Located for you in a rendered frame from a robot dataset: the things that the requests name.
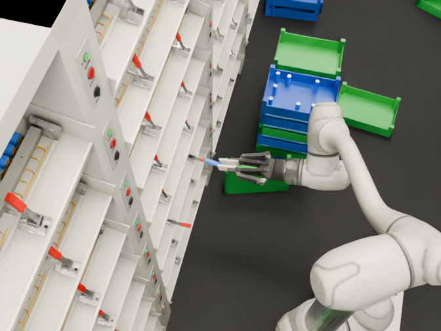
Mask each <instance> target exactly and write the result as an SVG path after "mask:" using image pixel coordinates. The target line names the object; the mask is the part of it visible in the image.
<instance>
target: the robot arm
mask: <svg viewBox="0 0 441 331"><path fill-rule="evenodd" d="M307 144H308V152H307V157H306V159H302V158H301V159H299V158H289V159H288V160H284V159H273V158H271V156H270V152H269V151H266V152H263V153H250V154H242V155H241V157H240V158H230V159H224V158H219V162H220V163H222V164H224V165H221V164H217V167H218V169H219V170H221V171H227V172H228V173H236V174H237V176H238V179H241V180H244V181H249V182H251V183H256V184H258V185H260V186H261V187H263V186H264V184H265V182H266V181H269V180H274V181H283V182H284V181H285V182H286V184H289V185H299V186H305V187H308V188H312V189H316V190H343V189H346V188H347V187H348V186H349V184H350V183H351V185H352V188H353V191H354V193H355V196H356V199H357V201H358V204H359V206H360V208H361V210H362V212H363V214H364V215H365V217H366V219H367V220H368V222H369V223H370V225H371V226H372V227H373V228H374V229H375V231H376V232H377V234H378V236H370V237H367V238H362V239H359V240H356V241H353V242H350V243H348V244H345V245H342V246H339V247H338V248H335V249H333V250H330V251H329V252H327V253H326V254H324V255H323V256H322V257H321V258H319V260H317V262H315V264H313V266H312V270H311V272H310V283H311V286H312V290H313V292H314V294H315V296H316V298H314V299H310V300H307V301H305V302H304V303H302V304H301V305H300V306H298V307H296V308H294V309H293V310H292V311H290V312H287V313H286V314H285V315H284V316H283V317H282V318H281V319H280V320H279V321H278V322H277V325H276V327H275V331H385V330H386V329H387V328H388V327H389V326H390V324H391V323H392V320H393V318H394V305H393V304H392V300H391V298H390V297H392V296H395V295H396V294H398V293H400V292H402V291H404V290H407V289H410V288H413V287H416V286H421V285H424V284H426V283H429V284H430V285H433V286H440V285H441V232H439V231H438V230H436V229H435V228H434V227H432V226H430V225H429V224H428V223H426V222H423V221H421V220H418V219H416V218H414V217H412V216H410V215H406V214H404V213H400V212H399V211H395V210H392V209H390V208H389V207H388V206H387V205H386V204H385V203H384V202H383V201H382V199H381V197H380V195H379V193H378V192H377V189H376V187H375V185H374V183H373V180H372V178H371V176H370V174H369V171H368V169H367V167H366V165H365V163H364V161H363V159H362V156H361V154H360V152H359V150H358V148H357V146H356V144H355V142H354V141H353V139H352V138H351V136H350V134H349V130H348V127H347V125H346V124H345V120H344V119H343V113H342V110H341V108H340V106H339V105H338V104H337V103H336V102H318V103H317V104H316V105H315V106H313V108H312V110H311V112H310V115H309V119H308V129H307ZM339 155H340V156H341V159H342V160H339ZM263 159H266V160H264V161H262V160H263ZM240 165H245V166H253V167H256V168H238V167H237V166H240ZM251 175H257V176H261V177H263V178H264V179H262V178H258V177H254V176H251Z"/></svg>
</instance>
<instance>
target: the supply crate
mask: <svg viewBox="0 0 441 331"><path fill-rule="evenodd" d="M276 72H280V79H279V83H278V84H277V85H278V88H277V92H276V96H275V97H273V96H272V90H273V85H274V84H275V83H274V81H275V77H276ZM288 74H290V75H291V82H290V86H289V87H286V86H285V83H286V79H287V75H288ZM317 79H318V80H319V81H320V82H319V86H318V90H317V91H316V92H314V91H313V88H314V84H315V81H316V80H317ZM340 81H341V77H339V76H337V77H336V79H328V78H324V77H318V76H311V75H307V74H300V73H296V72H289V71H285V70H279V69H275V65H273V64H271V65H270V71H269V75H268V80H267V83H266V89H265V92H264V97H263V99H262V106H261V112H262V113H266V114H273V115H277V116H283V117H287V118H293V119H297V120H303V121H308V119H309V115H310V113H309V112H310V107H311V105H312V104H317V103H318V102H336V103H337V97H338V92H339V84H340ZM269 97H273V102H272V106H271V105H268V99H269ZM297 102H300V103H301V105H300V108H299V111H298V110H295V105H296V103H297Z"/></svg>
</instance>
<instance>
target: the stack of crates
mask: <svg viewBox="0 0 441 331"><path fill-rule="evenodd" d="M344 45H345V39H341V42H338V41H331V40H326V39H320V38H315V37H309V36H304V35H297V34H293V33H286V32H285V28H282V29H281V32H280V38H279V41H278V46H277V50H276V55H275V57H274V65H275V69H279V70H285V71H289V72H296V73H300V74H307V75H311V76H318V77H324V78H328V79H336V77H337V76H340V73H341V63H342V57H343V49H344Z"/></svg>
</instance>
